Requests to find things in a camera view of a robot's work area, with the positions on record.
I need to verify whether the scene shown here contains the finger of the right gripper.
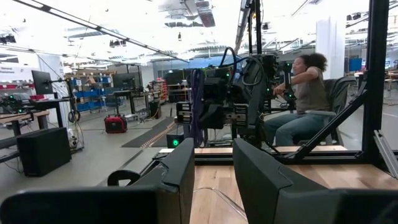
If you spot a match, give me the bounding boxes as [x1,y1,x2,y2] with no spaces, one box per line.
[200,105,213,130]
[212,105,226,130]

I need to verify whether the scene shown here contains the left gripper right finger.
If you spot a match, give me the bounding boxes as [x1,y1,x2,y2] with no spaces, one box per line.
[233,138,398,224]

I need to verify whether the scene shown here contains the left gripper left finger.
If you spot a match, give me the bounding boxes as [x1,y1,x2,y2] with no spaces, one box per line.
[0,138,196,224]

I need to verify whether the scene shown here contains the purple USB cable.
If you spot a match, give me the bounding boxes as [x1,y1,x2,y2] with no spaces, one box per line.
[188,68,207,148]

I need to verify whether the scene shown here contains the clear plastic bin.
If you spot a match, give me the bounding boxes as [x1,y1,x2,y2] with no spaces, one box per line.
[192,185,249,221]

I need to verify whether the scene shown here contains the black monitor on arm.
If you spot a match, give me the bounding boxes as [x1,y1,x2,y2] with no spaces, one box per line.
[30,69,55,96]

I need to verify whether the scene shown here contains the black box with green light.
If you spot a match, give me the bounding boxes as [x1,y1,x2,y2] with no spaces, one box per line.
[165,133,185,149]

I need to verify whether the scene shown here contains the black floor mat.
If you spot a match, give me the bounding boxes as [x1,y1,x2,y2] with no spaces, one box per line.
[121,116,177,149]

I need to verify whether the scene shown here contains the person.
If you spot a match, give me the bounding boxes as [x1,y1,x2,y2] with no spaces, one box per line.
[264,52,338,147]

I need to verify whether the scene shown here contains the red portable generator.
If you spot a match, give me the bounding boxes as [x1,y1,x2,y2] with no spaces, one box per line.
[103,114,128,134]

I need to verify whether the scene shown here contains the black background desk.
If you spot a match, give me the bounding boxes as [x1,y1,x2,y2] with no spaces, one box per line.
[111,89,163,120]

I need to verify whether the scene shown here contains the dark desk monitor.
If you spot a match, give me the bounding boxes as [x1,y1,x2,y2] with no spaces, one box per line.
[111,72,140,91]

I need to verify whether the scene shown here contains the dark office chair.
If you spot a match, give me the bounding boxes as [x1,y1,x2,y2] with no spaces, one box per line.
[323,75,359,147]

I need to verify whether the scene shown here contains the shelf with blue bins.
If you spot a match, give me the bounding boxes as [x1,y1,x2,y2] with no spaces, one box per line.
[68,75,114,113]

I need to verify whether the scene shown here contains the blue display screen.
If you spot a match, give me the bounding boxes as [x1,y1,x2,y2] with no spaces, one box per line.
[348,57,363,73]

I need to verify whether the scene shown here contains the black box cabinet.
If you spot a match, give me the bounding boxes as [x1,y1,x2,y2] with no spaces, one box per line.
[16,126,73,178]

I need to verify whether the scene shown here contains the wooden desk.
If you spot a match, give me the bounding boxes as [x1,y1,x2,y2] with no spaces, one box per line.
[0,110,51,138]

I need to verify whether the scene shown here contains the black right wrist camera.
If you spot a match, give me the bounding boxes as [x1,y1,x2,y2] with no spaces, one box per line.
[203,75,231,104]

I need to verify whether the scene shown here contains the silver aluminium rail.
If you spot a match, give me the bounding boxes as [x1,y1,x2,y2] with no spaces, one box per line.
[373,129,398,180]

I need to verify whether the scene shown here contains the black aluminium table frame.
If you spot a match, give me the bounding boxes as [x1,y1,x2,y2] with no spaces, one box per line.
[151,0,398,180]

